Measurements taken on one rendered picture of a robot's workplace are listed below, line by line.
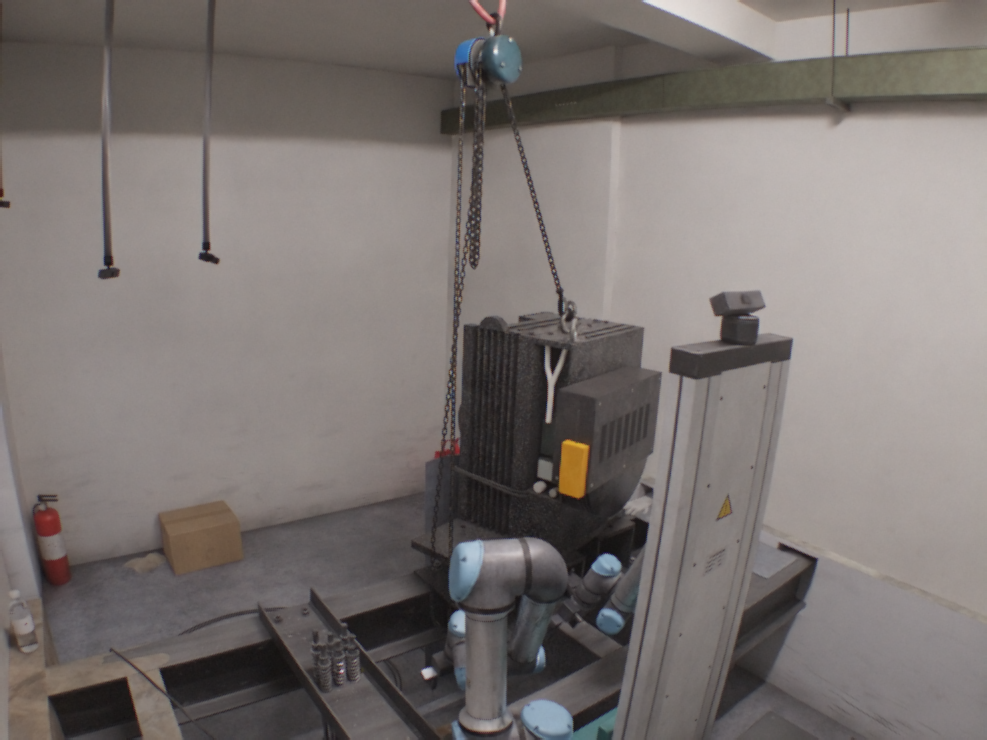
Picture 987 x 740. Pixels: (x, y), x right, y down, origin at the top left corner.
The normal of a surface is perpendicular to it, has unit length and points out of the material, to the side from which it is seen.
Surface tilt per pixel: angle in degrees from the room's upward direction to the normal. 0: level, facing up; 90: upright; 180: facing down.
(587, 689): 0
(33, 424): 90
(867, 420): 90
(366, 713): 0
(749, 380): 90
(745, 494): 90
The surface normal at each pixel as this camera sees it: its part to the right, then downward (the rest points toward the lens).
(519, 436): -0.64, 0.16
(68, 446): 0.58, 0.21
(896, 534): -0.81, 0.11
